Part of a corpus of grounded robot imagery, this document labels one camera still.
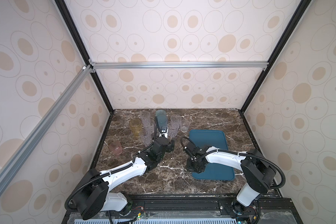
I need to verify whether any teal plastic tray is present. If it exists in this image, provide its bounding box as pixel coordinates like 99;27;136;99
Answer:
189;129;236;181

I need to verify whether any clear faceted cup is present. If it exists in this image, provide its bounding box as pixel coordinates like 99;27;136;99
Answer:
170;114;182;129
168;124;179;138

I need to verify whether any small clear cup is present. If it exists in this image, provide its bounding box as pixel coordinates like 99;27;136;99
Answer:
180;119;190;133

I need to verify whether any pink plastic cup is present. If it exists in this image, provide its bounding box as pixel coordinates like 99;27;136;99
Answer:
109;141;123;155

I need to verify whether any clear textured cup front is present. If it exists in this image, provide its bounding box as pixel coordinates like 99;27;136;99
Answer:
139;129;152;147

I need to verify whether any clear faceted cup front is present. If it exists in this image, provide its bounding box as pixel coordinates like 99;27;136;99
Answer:
168;124;179;138

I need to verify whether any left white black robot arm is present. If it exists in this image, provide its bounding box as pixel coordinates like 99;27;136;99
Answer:
64;136;175;220

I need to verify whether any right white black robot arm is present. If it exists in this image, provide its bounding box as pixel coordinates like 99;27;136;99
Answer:
181;136;286;207

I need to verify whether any clear textured cup middle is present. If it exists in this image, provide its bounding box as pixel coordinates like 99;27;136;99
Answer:
145;119;155;134

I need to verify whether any blue frosted cup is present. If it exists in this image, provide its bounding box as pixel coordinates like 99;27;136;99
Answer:
156;116;168;131

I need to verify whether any tall clear textured cup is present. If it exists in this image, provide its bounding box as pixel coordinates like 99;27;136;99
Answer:
140;111;151;128

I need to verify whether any yellow plastic cup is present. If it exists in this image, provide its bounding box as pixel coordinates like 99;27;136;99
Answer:
129;118;142;137

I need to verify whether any left diagonal aluminium bar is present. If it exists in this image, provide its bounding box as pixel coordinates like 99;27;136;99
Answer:
0;64;93;196

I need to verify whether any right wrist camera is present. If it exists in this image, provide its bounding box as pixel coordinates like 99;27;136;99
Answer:
183;143;196;158

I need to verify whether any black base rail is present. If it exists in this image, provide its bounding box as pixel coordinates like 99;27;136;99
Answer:
63;195;302;224

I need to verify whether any horizontal aluminium frame bar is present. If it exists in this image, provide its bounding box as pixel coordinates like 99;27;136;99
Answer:
92;61;269;69

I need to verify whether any left black frame post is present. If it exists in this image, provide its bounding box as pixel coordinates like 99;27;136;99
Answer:
54;0;114;114

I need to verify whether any black frame post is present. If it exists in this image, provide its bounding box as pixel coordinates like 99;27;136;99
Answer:
240;0;312;113
54;0;114;114

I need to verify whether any right black frame post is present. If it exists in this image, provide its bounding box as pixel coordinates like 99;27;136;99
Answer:
240;0;312;113

